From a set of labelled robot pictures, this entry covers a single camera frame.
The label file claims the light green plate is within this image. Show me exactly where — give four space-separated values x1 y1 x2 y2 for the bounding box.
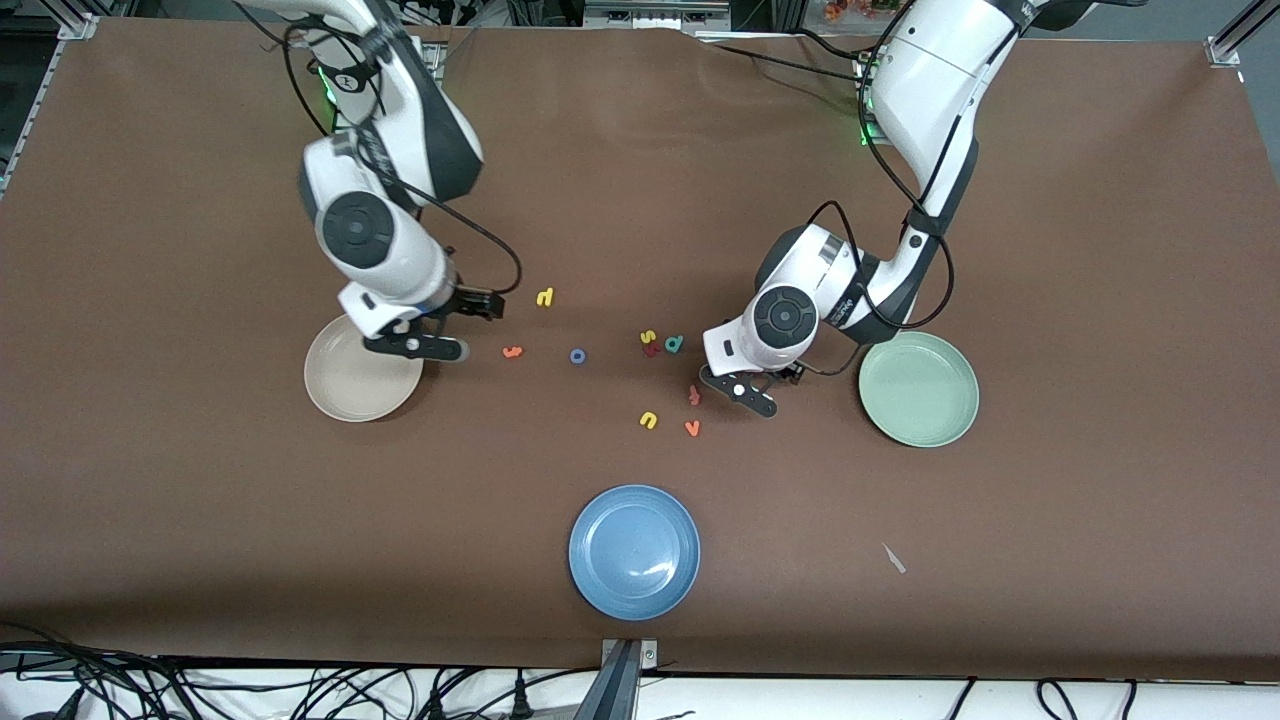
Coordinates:
857 331 980 448

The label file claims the beige brown plate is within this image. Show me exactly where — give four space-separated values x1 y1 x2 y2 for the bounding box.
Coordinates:
303 315 425 423

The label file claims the brown table cover sheet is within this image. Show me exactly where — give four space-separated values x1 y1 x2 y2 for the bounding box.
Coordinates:
0 15 1280 683

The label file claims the blue plate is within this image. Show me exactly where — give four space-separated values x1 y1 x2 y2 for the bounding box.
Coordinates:
568 485 701 621

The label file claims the grey metal box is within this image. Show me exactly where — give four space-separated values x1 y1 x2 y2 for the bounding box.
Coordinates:
585 0 731 31

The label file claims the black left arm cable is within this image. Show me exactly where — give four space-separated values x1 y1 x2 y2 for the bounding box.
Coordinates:
805 10 1021 376

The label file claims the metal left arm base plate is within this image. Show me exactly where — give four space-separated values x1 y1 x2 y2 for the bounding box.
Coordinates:
856 55 886 149

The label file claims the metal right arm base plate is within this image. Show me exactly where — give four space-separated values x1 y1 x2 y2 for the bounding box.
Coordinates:
333 40 446 136

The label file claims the black table cable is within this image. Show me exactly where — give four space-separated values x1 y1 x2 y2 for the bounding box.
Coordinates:
700 28 886 89

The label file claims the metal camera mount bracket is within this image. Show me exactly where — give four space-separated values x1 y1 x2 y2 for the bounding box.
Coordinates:
588 638 661 720

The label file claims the aluminium frame corner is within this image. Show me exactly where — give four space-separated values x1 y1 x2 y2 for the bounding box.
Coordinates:
0 14 101 196
1205 0 1280 69

